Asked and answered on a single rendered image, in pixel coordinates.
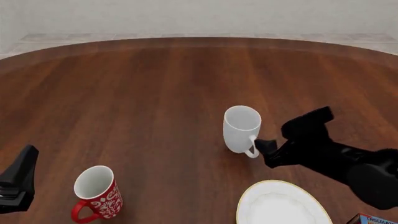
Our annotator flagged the white plate with gold rim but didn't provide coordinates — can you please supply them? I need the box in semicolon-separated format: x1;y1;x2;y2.
236;179;334;224

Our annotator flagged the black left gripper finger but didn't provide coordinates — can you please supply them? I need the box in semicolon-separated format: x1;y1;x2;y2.
0;144;40;187

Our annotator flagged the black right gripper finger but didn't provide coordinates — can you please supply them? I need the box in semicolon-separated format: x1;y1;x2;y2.
254;137;278;156

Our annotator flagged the printed chocolate food box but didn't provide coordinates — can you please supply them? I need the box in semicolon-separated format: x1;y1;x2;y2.
346;212;398;224

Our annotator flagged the white mug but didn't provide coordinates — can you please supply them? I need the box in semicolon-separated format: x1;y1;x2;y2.
223;105;262;159

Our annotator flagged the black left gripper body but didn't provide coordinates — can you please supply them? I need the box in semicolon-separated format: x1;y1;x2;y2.
0;180;35;213

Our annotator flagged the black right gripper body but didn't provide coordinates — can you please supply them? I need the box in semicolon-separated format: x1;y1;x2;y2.
262;138;301;169

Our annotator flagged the red patterned mug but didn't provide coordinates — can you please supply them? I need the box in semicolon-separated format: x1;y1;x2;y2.
71;165;124;223

